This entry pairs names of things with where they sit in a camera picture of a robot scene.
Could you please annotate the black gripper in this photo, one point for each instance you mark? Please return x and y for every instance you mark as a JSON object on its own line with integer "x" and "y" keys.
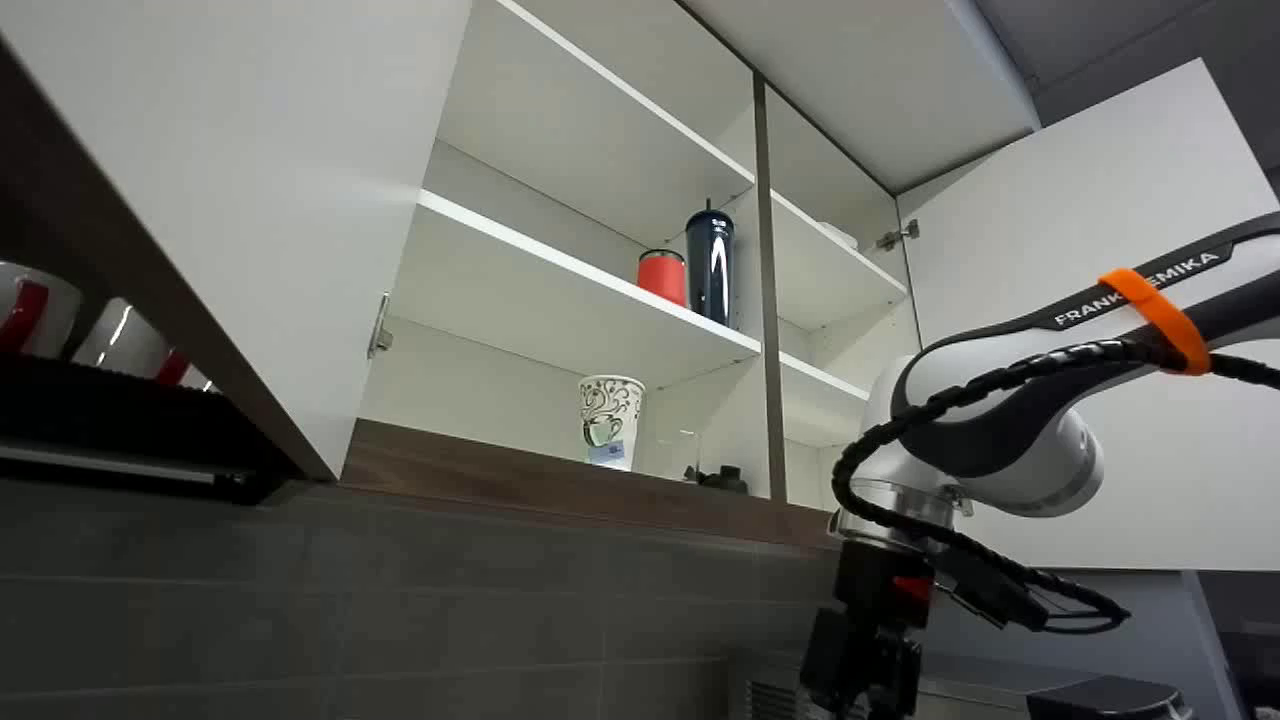
{"x": 867, "y": 652}

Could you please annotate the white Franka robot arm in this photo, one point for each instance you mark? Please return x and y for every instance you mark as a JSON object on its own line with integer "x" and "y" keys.
{"x": 1014, "y": 440}

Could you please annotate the patterned paper cup green emblem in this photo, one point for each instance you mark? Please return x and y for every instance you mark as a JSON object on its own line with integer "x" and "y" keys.
{"x": 610, "y": 421}

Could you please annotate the red cup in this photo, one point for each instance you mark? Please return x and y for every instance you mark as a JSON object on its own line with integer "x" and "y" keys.
{"x": 660, "y": 275}

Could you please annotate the white cupboard door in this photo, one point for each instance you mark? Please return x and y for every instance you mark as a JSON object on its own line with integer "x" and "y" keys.
{"x": 1107, "y": 200}
{"x": 267, "y": 163}

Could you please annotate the small black object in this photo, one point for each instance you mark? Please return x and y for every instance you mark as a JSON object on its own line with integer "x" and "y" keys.
{"x": 719, "y": 477}

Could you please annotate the metal door hinge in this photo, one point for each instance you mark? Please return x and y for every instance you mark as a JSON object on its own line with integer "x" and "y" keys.
{"x": 381, "y": 331}
{"x": 888, "y": 237}

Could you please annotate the dark blue tumbler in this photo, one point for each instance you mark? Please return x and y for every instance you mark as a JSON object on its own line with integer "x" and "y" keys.
{"x": 710, "y": 267}

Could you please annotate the black shelf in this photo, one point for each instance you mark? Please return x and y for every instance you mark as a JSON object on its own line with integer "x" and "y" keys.
{"x": 120, "y": 426}

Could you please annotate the white red mug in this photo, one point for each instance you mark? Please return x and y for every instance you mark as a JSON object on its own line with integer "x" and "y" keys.
{"x": 33, "y": 312}
{"x": 125, "y": 345}

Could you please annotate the white wall cupboard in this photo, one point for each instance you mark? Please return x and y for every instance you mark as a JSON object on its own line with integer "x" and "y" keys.
{"x": 563, "y": 292}

